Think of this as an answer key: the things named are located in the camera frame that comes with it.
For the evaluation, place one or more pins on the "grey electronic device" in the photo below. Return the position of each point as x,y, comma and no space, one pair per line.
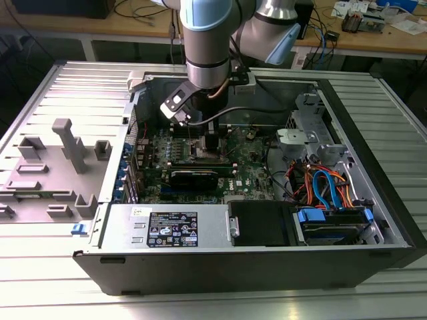
375,23

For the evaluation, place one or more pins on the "silver power supply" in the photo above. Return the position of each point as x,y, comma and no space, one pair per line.
123,216

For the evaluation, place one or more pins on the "green motherboard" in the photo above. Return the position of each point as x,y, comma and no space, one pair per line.
247,156

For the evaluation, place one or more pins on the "grey parts rack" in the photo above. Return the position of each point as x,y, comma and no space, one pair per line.
50,180

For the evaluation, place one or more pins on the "black and silver PC case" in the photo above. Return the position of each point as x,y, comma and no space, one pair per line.
233,273

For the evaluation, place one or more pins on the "black plastic cover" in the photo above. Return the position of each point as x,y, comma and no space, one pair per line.
260,223

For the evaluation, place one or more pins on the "CPU socket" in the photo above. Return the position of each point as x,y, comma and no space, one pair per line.
198,155

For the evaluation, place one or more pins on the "green RAM stick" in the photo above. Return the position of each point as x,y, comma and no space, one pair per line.
30,194
200,168

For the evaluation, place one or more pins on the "hard disk in blue carrier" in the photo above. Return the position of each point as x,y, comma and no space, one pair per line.
333,230

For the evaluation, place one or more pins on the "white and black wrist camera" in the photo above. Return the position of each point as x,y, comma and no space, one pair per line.
175,100

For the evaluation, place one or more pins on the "white paper sheet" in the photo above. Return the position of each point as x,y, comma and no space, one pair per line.
407,26

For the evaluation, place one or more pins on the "black equipment case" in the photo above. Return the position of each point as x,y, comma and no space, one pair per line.
60,8

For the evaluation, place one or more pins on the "wooden workbench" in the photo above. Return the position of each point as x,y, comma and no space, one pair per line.
373,41

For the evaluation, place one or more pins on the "finned metal heatsink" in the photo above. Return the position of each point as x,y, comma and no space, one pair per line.
352,21

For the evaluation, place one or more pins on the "silver coin battery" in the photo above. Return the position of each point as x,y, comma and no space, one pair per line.
251,134

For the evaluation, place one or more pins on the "black graphics card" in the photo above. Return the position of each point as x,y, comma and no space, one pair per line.
193,181

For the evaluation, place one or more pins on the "black desktop box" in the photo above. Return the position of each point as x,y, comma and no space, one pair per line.
305,16

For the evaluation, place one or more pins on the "silver disk bay cage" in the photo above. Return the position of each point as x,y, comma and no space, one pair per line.
293,138

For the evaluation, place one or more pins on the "blue card retention clips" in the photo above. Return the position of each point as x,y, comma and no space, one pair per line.
122,166

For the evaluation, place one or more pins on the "white printed card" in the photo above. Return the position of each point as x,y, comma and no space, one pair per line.
347,6

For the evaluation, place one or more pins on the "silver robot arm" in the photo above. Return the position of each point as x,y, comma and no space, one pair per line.
207,43

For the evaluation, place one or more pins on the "blue plastic case latch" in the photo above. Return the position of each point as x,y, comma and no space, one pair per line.
78,229

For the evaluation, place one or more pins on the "small black box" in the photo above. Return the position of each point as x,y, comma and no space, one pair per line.
332,35

